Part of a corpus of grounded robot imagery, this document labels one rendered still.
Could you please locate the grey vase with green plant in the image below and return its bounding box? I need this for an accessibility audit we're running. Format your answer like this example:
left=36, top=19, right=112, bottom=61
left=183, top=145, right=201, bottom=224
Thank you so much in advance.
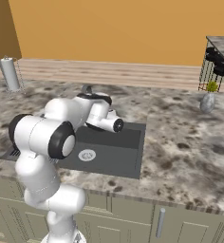
left=199, top=81, right=219, bottom=114

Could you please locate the grey tap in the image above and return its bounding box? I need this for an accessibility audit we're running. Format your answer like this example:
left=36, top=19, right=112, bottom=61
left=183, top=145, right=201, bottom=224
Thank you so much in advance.
left=81, top=84, right=94, bottom=96

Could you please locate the dark grey sink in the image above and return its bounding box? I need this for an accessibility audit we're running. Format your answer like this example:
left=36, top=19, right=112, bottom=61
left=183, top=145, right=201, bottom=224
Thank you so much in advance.
left=0, top=121, right=147, bottom=180

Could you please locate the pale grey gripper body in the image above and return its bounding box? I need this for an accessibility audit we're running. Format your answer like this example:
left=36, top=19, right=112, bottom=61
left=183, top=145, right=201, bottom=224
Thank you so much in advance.
left=107, top=108, right=119, bottom=118

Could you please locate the grey paper towel roll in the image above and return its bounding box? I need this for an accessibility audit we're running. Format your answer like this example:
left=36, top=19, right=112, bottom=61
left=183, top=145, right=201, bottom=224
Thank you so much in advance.
left=0, top=56, right=21, bottom=93

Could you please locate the grey cupboard handle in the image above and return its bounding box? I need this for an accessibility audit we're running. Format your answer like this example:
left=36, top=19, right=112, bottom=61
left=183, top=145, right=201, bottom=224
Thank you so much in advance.
left=155, top=207, right=166, bottom=239

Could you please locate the striped island side panel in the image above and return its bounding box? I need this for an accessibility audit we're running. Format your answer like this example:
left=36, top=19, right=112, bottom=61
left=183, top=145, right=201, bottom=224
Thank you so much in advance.
left=197, top=47, right=224, bottom=93

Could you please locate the wire paper towel stand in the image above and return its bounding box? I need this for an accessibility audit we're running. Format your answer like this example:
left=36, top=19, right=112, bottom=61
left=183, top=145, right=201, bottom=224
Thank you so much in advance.
left=3, top=56, right=27, bottom=95

